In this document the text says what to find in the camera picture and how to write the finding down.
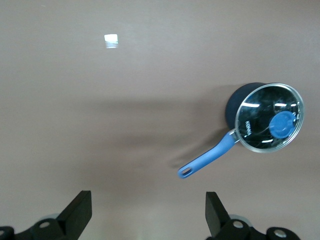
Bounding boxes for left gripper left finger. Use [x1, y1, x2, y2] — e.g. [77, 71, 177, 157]
[0, 190, 93, 240]

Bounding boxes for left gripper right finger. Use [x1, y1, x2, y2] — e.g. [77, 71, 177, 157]
[205, 191, 301, 240]

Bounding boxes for black round container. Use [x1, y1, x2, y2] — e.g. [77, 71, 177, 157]
[234, 83, 305, 153]

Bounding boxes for dark blue pot blue handle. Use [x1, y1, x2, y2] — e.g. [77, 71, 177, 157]
[177, 81, 268, 180]

